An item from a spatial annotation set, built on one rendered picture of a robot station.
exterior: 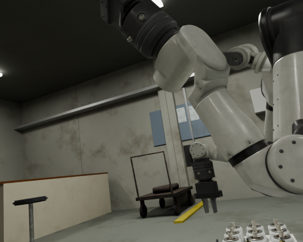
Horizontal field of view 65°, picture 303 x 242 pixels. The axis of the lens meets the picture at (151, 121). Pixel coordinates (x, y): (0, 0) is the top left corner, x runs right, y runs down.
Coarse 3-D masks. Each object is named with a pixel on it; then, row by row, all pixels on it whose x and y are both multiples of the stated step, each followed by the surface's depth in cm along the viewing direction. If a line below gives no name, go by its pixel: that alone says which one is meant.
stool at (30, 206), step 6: (30, 198) 230; (36, 198) 231; (42, 198) 235; (18, 204) 227; (24, 204) 226; (30, 204) 238; (30, 210) 236; (30, 216) 235; (30, 222) 234; (30, 228) 233; (30, 234) 232; (30, 240) 230
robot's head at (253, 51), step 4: (244, 44) 70; (248, 44) 70; (248, 48) 68; (252, 48) 68; (256, 48) 71; (248, 52) 64; (252, 52) 68; (256, 52) 70; (260, 52) 66; (264, 52) 65; (252, 56) 69; (256, 56) 65; (260, 56) 64; (252, 60) 69; (256, 60) 65; (248, 64) 68; (252, 64) 66; (256, 64) 65; (252, 68) 67; (256, 68) 66
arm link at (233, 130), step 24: (216, 96) 39; (216, 120) 38; (240, 120) 37; (216, 144) 39; (240, 144) 35; (264, 144) 36; (240, 168) 36; (264, 168) 33; (264, 192) 38; (288, 192) 32
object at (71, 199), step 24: (0, 192) 306; (24, 192) 329; (48, 192) 366; (72, 192) 411; (96, 192) 468; (0, 216) 299; (24, 216) 322; (48, 216) 356; (72, 216) 399; (96, 216) 453; (0, 240) 293; (24, 240) 314
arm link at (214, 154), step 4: (204, 144) 108; (208, 148) 107; (212, 148) 106; (216, 148) 104; (212, 152) 106; (216, 152) 105; (212, 156) 106; (216, 156) 99; (220, 156) 98; (216, 160) 102; (220, 160) 100
